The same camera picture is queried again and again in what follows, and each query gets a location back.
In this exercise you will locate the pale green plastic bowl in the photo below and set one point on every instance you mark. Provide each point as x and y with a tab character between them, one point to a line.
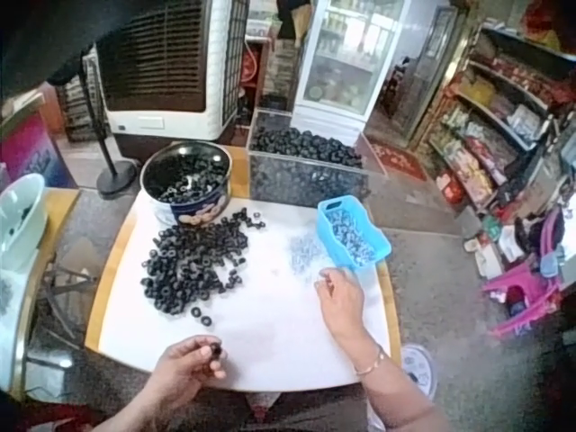
20	216

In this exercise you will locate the person's left hand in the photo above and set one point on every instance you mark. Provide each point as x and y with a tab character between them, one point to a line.
182	369

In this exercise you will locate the white air cooler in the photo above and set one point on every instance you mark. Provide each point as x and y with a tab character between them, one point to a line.
166	72

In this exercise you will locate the person's right fingers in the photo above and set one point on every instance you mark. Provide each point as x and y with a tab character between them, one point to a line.
327	282

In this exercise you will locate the blue plastic basket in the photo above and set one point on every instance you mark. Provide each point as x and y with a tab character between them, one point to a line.
353	234

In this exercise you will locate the white glass-door fridge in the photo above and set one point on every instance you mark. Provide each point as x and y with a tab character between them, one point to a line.
346	63

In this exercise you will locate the pink plastic stool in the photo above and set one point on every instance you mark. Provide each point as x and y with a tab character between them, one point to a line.
526	292

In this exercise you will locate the shelf of packaged goods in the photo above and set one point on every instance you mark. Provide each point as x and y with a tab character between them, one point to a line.
495	121

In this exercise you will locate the pile of black rubber rings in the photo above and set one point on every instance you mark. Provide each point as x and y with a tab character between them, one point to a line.
189	265

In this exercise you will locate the pink and purple poster board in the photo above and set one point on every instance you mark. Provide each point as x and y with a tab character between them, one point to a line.
31	144

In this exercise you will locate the clear box of black rings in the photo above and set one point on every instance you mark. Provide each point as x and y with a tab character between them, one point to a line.
306	157

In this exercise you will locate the black fan stand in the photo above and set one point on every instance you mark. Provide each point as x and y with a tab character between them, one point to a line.
112	171

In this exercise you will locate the round blue biscuit tin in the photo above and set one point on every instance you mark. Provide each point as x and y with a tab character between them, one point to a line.
186	180

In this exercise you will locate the person's legs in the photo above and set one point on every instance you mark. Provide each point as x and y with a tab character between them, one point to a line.
292	411

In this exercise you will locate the red patterned floor mat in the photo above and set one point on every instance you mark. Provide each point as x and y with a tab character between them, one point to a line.
398	160

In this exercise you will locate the metal-framed glass door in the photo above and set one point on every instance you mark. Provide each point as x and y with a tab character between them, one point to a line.
434	72

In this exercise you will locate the heap of small grey parts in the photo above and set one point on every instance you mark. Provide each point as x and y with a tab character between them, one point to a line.
303	254

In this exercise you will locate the person's right hand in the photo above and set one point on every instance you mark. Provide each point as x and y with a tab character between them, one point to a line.
342	301

